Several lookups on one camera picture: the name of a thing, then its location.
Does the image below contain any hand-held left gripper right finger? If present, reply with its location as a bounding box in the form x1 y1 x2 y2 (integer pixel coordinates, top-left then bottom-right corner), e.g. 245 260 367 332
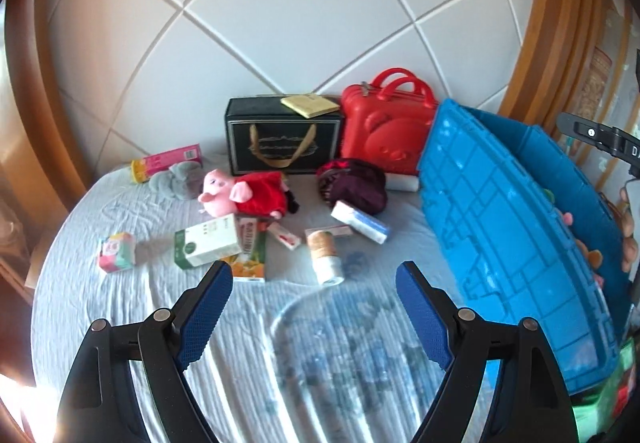
395 260 573 443

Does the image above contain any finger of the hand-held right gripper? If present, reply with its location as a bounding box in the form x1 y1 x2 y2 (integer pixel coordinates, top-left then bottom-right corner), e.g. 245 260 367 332
556 112 640 164

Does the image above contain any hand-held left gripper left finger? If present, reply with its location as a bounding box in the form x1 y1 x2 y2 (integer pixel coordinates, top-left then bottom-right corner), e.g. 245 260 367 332
54 260 234 443

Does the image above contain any blue plastic crate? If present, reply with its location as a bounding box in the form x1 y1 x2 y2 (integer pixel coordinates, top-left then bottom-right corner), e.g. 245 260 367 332
416 98 632 396

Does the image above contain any person's right hand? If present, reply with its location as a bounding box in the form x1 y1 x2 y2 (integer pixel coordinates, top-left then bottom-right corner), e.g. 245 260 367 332
619 186 640 275

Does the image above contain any patterned curtain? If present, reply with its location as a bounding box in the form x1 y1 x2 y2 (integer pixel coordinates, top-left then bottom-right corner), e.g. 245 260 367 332
585 0 640 194

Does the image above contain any orange printed box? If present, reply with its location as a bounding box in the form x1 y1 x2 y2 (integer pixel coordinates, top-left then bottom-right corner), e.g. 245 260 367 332
231 217 267 283

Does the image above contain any green white medicine box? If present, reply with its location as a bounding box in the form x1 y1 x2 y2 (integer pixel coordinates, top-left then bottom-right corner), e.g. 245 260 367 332
173 214 243 270

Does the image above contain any pink green tissue packet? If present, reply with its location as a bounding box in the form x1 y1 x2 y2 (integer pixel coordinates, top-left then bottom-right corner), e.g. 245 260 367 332
97 231 137 272

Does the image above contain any small white red box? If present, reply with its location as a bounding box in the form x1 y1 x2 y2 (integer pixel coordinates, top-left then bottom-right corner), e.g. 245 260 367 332
266 223 303 249

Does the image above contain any white blue tissue pack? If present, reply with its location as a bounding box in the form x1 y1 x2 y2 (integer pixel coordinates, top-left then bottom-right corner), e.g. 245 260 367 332
331 200 391 244

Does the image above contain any beige cream tube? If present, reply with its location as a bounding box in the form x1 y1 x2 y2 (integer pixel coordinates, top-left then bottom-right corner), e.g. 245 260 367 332
305 229 346 286

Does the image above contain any pink pig plush red outfit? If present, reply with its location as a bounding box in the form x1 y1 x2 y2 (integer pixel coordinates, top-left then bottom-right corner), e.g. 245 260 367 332
197 168 292 219

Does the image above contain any grey plush toy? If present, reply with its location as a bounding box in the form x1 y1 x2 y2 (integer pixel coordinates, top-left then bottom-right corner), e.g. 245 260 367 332
150 160 206 201

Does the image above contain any dark maroon cloth bag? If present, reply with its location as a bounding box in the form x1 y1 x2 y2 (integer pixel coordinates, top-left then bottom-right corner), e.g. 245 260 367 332
316 158 388 216

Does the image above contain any long pink yellow box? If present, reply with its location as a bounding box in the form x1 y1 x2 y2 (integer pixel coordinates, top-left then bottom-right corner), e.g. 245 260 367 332
131 143 203 184

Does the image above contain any black gift box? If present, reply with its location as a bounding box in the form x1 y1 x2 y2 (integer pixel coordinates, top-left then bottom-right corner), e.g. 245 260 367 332
224 96 345 175

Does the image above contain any red toy suitcase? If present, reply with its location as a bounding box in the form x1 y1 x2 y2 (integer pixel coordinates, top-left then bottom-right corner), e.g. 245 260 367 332
341 68 440 176

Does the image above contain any green plastic bag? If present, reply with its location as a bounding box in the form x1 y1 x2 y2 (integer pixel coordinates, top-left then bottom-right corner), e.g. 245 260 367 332
572 348 640 443

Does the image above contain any yellow notepad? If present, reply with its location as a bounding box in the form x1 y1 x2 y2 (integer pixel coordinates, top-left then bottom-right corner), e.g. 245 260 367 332
280 93 340 119

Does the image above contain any wooden headboard frame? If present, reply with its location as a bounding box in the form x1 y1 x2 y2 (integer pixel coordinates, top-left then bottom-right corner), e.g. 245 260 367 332
0 0 101 204
500 0 611 134

